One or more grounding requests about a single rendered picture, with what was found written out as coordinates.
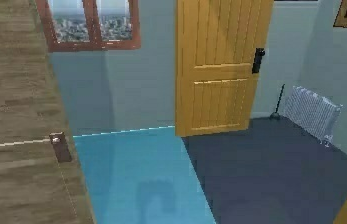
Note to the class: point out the yellow wooden door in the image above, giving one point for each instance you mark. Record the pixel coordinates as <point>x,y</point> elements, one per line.
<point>217,66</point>

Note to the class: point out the black toilet plunger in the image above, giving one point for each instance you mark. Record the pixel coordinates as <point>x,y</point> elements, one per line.
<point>277,110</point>

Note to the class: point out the red-brown framed window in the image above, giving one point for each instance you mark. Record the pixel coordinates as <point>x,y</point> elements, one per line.
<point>91,26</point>

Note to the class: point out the brown wooden door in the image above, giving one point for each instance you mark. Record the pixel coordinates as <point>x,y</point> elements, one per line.
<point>14,100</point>

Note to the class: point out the white wall radiator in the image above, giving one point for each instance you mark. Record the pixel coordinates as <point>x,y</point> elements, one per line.
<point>311,111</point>

